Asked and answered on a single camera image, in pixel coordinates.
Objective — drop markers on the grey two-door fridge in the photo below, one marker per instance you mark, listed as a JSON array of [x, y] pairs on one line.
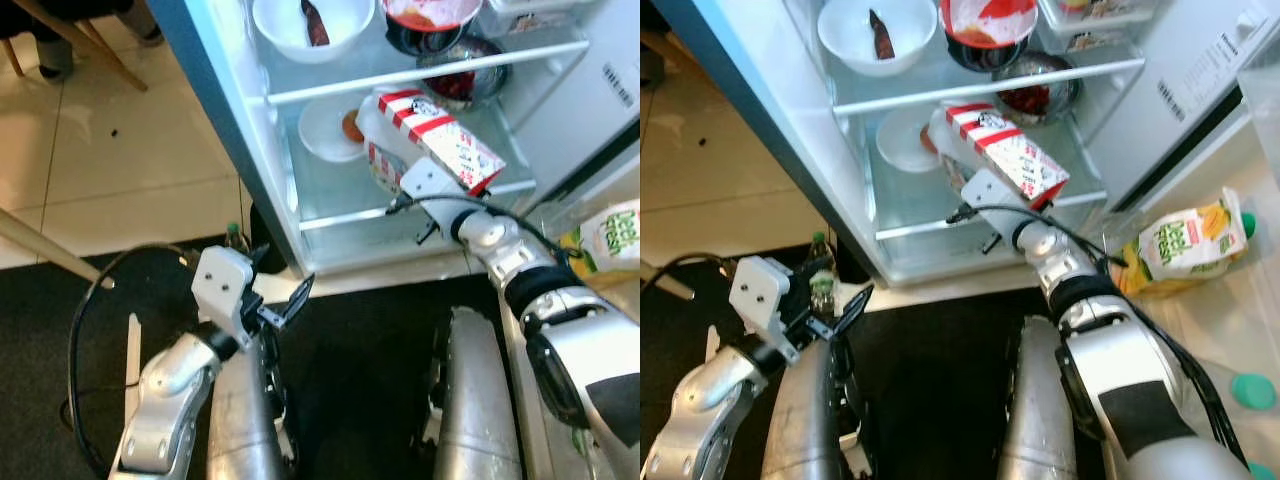
[[215, 80], [760, 100]]

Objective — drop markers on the dark carpet mat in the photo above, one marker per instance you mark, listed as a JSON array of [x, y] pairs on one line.
[[350, 380], [930, 380]]

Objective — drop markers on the white bowl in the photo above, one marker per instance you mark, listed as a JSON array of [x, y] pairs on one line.
[[285, 30], [850, 40]]

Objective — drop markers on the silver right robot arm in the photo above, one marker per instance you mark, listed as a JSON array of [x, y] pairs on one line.
[[580, 350], [1130, 380]]

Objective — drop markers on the clear plastic container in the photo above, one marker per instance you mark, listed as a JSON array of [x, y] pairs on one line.
[[1090, 20], [530, 15]]

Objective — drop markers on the steel bowl red food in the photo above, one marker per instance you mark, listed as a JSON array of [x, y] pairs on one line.
[[460, 85], [1030, 100]]

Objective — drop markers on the glass fridge shelf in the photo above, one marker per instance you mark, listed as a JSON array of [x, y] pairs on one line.
[[350, 213], [930, 225], [400, 72], [960, 88]]

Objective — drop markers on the small bottle green cap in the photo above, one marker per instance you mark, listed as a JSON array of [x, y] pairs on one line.
[[238, 238], [820, 285]]

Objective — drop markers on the black slipper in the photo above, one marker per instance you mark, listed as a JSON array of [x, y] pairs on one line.
[[860, 262], [268, 240]]

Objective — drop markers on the silver robot left leg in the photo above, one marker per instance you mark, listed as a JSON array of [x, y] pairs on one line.
[[245, 420], [800, 430]]

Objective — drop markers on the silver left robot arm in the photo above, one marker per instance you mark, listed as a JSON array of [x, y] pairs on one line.
[[165, 400], [700, 420]]

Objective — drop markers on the white yellow juice carton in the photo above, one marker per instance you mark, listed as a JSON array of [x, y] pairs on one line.
[[1185, 245], [610, 240]]

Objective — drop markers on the bowl with red cover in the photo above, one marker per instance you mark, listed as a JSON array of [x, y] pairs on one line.
[[430, 15], [985, 25]]

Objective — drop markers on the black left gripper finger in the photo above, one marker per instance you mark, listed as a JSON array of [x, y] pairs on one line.
[[297, 300], [856, 312]]

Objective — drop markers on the clear bottle teal cap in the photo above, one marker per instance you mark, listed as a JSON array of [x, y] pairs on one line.
[[1265, 472], [1252, 392]]

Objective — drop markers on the red white striped food box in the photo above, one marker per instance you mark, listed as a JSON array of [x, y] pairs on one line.
[[440, 135], [1005, 150]]

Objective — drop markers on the white plate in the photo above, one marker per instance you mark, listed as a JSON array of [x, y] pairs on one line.
[[895, 140], [320, 130]]

